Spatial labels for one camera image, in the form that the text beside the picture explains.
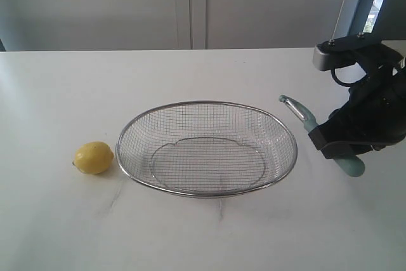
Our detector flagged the white cabinet doors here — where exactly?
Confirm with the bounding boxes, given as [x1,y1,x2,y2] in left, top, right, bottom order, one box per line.
[1,0,344,51]

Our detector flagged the dark window frame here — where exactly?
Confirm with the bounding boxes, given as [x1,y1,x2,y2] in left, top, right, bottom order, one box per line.
[347,0,405,41]

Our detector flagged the yellow lemon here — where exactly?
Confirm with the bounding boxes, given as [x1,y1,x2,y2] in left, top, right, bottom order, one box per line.
[72,142,114,175]

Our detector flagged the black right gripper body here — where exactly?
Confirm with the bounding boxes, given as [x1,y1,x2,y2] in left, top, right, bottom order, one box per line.
[329,43,405,150]

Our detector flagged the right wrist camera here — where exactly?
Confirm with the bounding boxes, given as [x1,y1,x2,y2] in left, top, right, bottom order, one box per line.
[313,32,382,71]

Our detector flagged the teal handled peeler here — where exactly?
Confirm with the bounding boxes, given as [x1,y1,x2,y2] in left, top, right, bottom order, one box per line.
[278,95,365,177]

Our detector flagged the oval wire mesh basket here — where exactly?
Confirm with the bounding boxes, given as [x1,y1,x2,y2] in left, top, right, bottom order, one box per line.
[115,100,298,198]

